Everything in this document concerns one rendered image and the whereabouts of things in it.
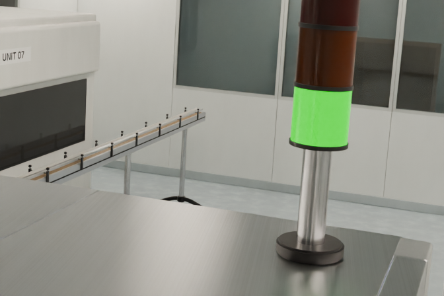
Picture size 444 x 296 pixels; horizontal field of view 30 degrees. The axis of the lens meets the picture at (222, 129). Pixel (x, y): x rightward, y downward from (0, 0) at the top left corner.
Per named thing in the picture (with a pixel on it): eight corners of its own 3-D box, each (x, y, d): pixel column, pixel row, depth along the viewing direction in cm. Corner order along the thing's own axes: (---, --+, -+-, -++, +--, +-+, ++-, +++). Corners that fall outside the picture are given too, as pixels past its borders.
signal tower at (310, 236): (267, 258, 71) (289, -38, 66) (284, 238, 77) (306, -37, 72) (336, 270, 69) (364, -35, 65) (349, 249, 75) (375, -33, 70)
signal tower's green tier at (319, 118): (283, 143, 70) (288, 86, 69) (297, 133, 74) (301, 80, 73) (341, 150, 68) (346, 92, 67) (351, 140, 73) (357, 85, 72)
